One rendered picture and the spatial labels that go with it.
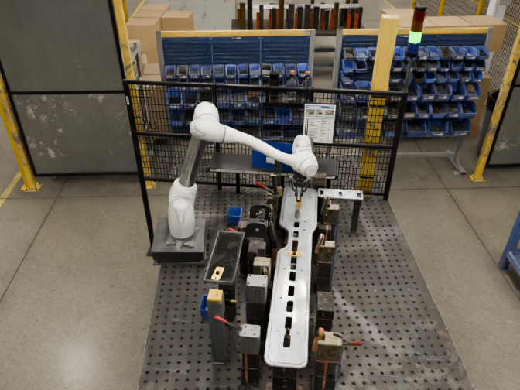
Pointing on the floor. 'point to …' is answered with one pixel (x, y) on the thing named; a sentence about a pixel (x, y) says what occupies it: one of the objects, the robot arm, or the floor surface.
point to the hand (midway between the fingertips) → (299, 196)
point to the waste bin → (487, 118)
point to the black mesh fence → (255, 131)
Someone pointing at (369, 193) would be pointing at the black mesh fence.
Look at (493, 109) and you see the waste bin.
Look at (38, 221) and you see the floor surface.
